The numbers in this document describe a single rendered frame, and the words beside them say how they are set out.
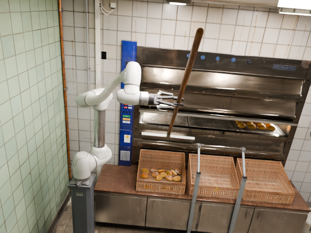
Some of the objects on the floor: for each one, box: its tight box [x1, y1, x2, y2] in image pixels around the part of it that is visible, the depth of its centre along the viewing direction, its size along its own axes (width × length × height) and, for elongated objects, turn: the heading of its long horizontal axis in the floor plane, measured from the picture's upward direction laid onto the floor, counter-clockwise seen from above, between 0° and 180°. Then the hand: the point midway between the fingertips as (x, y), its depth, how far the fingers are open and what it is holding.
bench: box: [94, 164, 311, 233], centre depth 330 cm, size 56×242×58 cm, turn 77°
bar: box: [133, 138, 247, 233], centre depth 299 cm, size 31×127×118 cm, turn 77°
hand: (178, 101), depth 178 cm, fingers closed on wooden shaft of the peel, 3 cm apart
